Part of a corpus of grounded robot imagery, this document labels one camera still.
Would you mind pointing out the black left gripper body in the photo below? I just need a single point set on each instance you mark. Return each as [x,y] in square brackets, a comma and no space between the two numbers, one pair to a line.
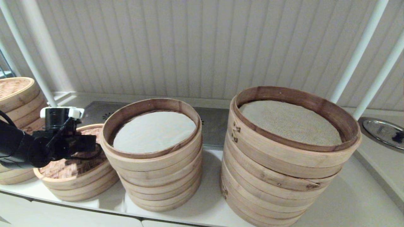
[82,145]

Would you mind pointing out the small woven bamboo steamer lid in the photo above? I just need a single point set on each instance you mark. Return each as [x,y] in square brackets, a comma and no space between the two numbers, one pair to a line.
[69,170]

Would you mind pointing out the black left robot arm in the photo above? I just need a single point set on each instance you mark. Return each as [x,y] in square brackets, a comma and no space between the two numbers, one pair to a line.
[19,148]

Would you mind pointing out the medium bamboo steamer basket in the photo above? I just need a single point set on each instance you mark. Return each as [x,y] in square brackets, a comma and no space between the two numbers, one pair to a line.
[161,209]
[154,164]
[82,191]
[154,176]
[156,186]
[157,196]
[82,198]
[159,203]

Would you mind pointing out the white round steamer liner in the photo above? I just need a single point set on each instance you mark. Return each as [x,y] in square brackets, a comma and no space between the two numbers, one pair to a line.
[154,132]

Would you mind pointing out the beige mesh steamer liner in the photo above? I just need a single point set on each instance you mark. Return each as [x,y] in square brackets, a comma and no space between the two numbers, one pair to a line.
[288,123]

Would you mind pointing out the round stainless steel lid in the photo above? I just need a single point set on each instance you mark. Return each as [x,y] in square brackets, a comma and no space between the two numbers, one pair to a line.
[377,129]

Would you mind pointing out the white plastic joint cover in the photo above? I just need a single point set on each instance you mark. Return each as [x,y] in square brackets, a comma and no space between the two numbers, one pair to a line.
[74,112]

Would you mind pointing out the thin white metal pole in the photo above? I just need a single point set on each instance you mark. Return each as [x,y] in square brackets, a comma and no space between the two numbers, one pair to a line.
[380,82]
[32,60]
[9,58]
[359,50]

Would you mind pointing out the grey metal rack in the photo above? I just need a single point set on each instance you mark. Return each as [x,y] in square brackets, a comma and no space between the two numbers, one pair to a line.
[6,75]

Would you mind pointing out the wide white post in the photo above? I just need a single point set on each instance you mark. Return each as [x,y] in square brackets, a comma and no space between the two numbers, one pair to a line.
[49,47]

